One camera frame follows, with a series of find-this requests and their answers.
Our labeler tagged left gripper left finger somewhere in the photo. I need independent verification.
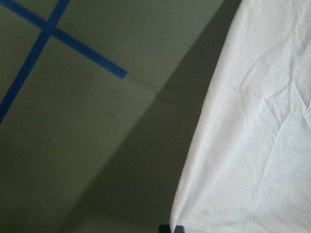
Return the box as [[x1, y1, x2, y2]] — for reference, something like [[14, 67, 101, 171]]
[[158, 224, 170, 233]]

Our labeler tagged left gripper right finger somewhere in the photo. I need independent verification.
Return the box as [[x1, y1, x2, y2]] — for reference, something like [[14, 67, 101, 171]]
[[174, 225, 185, 233]]

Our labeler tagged pink Snoopy t-shirt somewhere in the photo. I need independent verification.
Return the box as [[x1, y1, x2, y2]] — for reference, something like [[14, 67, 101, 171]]
[[170, 0, 311, 233]]

